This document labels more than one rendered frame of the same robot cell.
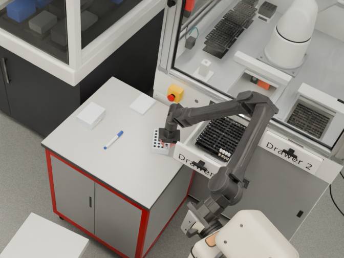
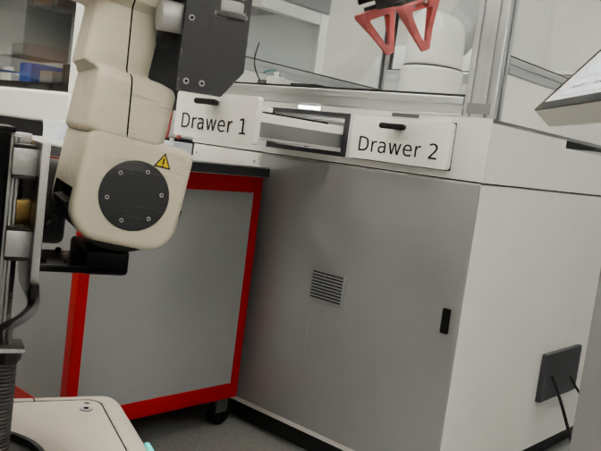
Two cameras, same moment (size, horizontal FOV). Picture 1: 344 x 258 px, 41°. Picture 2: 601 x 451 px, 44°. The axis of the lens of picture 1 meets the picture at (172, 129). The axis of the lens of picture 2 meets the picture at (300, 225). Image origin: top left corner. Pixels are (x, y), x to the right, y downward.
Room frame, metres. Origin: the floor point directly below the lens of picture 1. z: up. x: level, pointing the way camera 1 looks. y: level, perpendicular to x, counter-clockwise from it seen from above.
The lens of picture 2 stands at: (-0.36, -0.97, 0.83)
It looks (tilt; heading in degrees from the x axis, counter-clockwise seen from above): 6 degrees down; 19
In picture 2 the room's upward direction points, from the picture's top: 7 degrees clockwise
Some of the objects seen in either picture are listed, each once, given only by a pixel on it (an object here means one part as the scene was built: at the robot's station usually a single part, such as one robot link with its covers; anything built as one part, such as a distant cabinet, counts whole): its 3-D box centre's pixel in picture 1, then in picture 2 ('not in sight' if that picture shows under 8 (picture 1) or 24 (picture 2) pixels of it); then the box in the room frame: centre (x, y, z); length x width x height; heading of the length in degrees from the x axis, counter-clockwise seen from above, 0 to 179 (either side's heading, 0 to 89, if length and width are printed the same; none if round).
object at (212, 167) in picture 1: (202, 164); (215, 116); (1.28, -0.17, 0.87); 0.29 x 0.02 x 0.11; 68
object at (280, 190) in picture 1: (255, 127); (394, 293); (2.00, -0.52, 0.40); 1.03 x 0.95 x 0.80; 68
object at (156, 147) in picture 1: (160, 141); (168, 148); (1.44, 0.04, 0.78); 0.12 x 0.08 x 0.04; 5
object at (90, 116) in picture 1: (91, 115); (70, 131); (1.50, 0.41, 0.79); 0.13 x 0.09 x 0.05; 159
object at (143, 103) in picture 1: (142, 104); not in sight; (1.67, 0.18, 0.77); 0.13 x 0.09 x 0.02; 157
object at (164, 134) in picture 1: (170, 131); not in sight; (1.39, 0.01, 0.92); 0.10 x 0.07 x 0.07; 98
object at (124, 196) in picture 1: (125, 177); (105, 281); (1.45, 0.20, 0.38); 0.62 x 0.58 x 0.76; 68
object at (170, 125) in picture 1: (172, 122); not in sight; (1.39, 0.01, 0.98); 0.07 x 0.06 x 0.07; 178
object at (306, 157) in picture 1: (290, 152); (399, 140); (1.45, -0.58, 0.87); 0.29 x 0.02 x 0.11; 68
